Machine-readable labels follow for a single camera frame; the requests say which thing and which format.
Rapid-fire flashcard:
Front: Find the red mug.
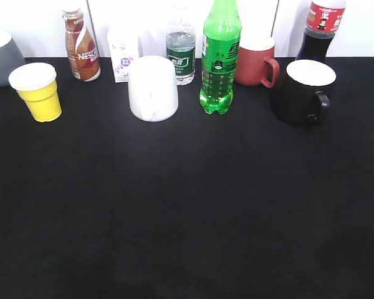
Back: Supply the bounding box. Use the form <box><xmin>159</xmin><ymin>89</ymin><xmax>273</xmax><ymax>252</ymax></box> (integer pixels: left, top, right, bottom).
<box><xmin>234</xmin><ymin>32</ymin><xmax>281</xmax><ymax>88</ymax></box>

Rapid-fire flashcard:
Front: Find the grey mug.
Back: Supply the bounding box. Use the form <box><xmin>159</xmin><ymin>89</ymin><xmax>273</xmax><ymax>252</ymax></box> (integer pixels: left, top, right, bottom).
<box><xmin>0</xmin><ymin>31</ymin><xmax>26</xmax><ymax>87</ymax></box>

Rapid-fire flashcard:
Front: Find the yellow paper cup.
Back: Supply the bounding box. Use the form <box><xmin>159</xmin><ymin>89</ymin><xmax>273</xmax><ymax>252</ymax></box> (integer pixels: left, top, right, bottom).
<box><xmin>8</xmin><ymin>62</ymin><xmax>62</xmax><ymax>122</ymax></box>

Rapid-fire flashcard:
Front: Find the black mug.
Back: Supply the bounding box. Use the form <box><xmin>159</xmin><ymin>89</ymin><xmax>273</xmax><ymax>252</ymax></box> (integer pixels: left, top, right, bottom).
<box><xmin>270</xmin><ymin>59</ymin><xmax>337</xmax><ymax>126</ymax></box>

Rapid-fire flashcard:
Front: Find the white purple milk carton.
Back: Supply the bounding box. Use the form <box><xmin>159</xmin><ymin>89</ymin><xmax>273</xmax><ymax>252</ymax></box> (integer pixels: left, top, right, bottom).
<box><xmin>107</xmin><ymin>27</ymin><xmax>140</xmax><ymax>83</ymax></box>

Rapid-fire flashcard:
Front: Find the white cup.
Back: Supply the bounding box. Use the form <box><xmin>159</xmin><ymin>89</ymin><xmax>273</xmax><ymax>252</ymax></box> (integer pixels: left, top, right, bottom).
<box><xmin>128</xmin><ymin>55</ymin><xmax>179</xmax><ymax>122</ymax></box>

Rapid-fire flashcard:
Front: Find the clear Cestbon water bottle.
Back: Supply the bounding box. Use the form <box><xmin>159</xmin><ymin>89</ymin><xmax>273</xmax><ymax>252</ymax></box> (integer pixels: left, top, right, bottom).
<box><xmin>166</xmin><ymin>1</ymin><xmax>196</xmax><ymax>85</ymax></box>

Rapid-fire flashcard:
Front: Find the green Sprite bottle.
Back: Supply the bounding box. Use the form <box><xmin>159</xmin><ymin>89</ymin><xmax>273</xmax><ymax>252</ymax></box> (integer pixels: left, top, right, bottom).
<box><xmin>199</xmin><ymin>0</ymin><xmax>242</xmax><ymax>114</ymax></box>

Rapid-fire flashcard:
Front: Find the brown Nescafe coffee bottle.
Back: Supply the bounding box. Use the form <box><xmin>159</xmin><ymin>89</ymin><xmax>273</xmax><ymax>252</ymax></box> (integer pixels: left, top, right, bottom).
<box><xmin>62</xmin><ymin>4</ymin><xmax>101</xmax><ymax>82</ymax></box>

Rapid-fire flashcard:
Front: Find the dark cola bottle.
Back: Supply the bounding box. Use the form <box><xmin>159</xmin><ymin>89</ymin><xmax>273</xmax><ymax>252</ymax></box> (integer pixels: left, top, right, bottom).
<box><xmin>295</xmin><ymin>0</ymin><xmax>347</xmax><ymax>63</ymax></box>

